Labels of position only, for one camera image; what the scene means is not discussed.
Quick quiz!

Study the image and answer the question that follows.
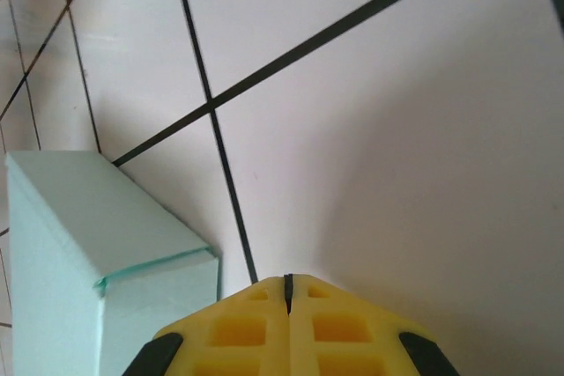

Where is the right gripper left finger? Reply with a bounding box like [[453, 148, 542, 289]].
[[126, 275, 292, 376]]

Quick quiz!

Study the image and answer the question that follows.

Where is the light blue paper box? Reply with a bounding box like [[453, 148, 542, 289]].
[[4, 150, 222, 376]]

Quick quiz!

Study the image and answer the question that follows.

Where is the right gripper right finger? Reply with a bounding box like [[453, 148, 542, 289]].
[[285, 273, 456, 376]]

